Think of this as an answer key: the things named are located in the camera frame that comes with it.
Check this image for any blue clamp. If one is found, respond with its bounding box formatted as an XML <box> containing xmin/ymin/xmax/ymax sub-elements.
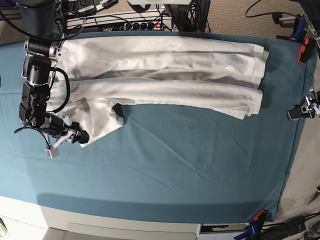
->
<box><xmin>289</xmin><ymin>14</ymin><xmax>308</xmax><ymax>43</ymax></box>
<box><xmin>234</xmin><ymin>222</ymin><xmax>261</xmax><ymax>240</ymax></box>

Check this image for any blue clamp bottom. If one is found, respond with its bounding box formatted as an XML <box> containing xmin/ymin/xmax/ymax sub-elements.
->
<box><xmin>234</xmin><ymin>222</ymin><xmax>261</xmax><ymax>240</ymax></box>

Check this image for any orange black clamp bottom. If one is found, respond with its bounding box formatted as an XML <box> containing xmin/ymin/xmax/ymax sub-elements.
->
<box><xmin>253</xmin><ymin>209</ymin><xmax>268</xmax><ymax>221</ymax></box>

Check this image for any orange black clamp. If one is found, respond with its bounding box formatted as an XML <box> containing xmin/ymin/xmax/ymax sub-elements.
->
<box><xmin>253</xmin><ymin>209</ymin><xmax>268</xmax><ymax>221</ymax></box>
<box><xmin>297</xmin><ymin>37</ymin><xmax>316</xmax><ymax>65</ymax></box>

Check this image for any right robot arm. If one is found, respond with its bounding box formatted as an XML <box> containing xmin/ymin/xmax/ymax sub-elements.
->
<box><xmin>0</xmin><ymin>0</ymin><xmax>89</xmax><ymax>159</ymax></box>

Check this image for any black power strip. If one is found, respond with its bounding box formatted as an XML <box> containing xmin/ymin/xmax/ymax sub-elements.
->
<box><xmin>109</xmin><ymin>20</ymin><xmax>173</xmax><ymax>32</ymax></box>

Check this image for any white T-shirt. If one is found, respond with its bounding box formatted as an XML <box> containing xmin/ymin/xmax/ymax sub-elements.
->
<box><xmin>57</xmin><ymin>36</ymin><xmax>269</xmax><ymax>143</ymax></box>

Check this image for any blue clamp top right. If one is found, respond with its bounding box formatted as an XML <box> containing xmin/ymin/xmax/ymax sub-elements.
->
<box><xmin>289</xmin><ymin>14</ymin><xmax>308</xmax><ymax>43</ymax></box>

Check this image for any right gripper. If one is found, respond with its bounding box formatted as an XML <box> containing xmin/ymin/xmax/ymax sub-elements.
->
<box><xmin>39</xmin><ymin>115</ymin><xmax>90</xmax><ymax>159</ymax></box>

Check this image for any teal table cloth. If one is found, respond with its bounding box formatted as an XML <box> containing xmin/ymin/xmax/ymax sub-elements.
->
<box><xmin>0</xmin><ymin>33</ymin><xmax>318</xmax><ymax>224</ymax></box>

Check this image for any white drawer cabinet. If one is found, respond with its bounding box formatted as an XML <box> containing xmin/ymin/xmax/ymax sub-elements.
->
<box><xmin>0</xmin><ymin>196</ymin><xmax>201</xmax><ymax>240</ymax></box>

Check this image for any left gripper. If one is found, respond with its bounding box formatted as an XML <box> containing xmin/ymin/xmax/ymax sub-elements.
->
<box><xmin>286</xmin><ymin>87</ymin><xmax>320</xmax><ymax>121</ymax></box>

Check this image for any orange black clamp top right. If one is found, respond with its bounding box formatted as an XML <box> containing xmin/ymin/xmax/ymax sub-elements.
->
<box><xmin>297</xmin><ymin>37</ymin><xmax>316</xmax><ymax>65</ymax></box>

